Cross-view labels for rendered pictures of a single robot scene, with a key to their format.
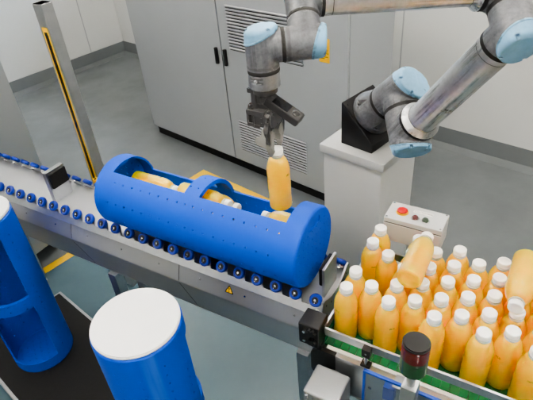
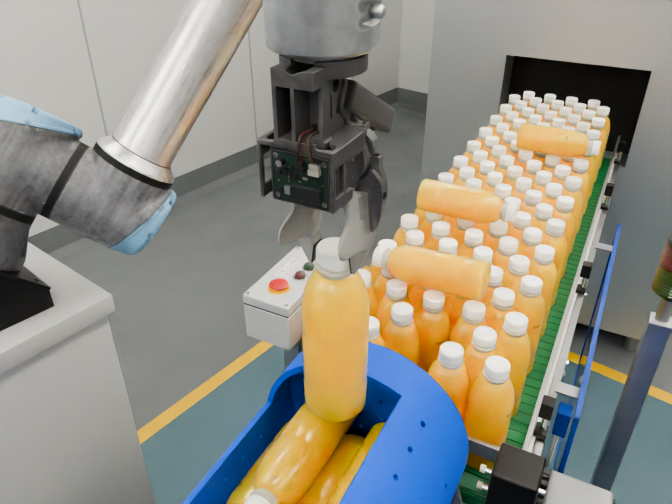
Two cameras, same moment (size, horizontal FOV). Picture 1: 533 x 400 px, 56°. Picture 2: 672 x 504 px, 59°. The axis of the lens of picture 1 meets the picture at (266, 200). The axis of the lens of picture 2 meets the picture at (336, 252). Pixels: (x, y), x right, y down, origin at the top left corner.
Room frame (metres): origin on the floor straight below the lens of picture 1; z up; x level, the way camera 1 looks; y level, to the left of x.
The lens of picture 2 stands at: (1.37, 0.45, 1.75)
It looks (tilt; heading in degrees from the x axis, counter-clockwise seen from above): 32 degrees down; 264
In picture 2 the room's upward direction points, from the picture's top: straight up
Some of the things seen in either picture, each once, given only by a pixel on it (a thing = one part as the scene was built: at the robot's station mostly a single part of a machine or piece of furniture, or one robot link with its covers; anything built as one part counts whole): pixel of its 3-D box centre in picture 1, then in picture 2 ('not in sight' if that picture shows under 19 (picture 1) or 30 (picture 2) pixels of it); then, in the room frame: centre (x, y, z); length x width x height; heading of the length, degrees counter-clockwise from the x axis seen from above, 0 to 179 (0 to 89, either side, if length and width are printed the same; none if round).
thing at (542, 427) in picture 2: (366, 356); (544, 416); (0.92, -0.25, 0.94); 0.03 x 0.02 x 0.08; 57
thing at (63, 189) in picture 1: (59, 182); not in sight; (1.95, 0.93, 1.00); 0.10 x 0.04 x 0.15; 147
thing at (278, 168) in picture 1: (278, 179); (335, 335); (1.32, -0.05, 1.33); 0.07 x 0.07 x 0.19
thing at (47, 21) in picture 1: (96, 168); not in sight; (2.32, 0.89, 0.85); 0.06 x 0.06 x 1.70; 57
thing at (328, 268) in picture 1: (327, 274); not in sight; (1.22, -0.18, 0.99); 0.10 x 0.02 x 0.12; 147
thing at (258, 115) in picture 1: (264, 105); (320, 127); (1.33, -0.02, 1.58); 0.09 x 0.08 x 0.12; 57
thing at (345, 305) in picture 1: (346, 311); (488, 415); (1.04, -0.21, 1.00); 0.07 x 0.07 x 0.19
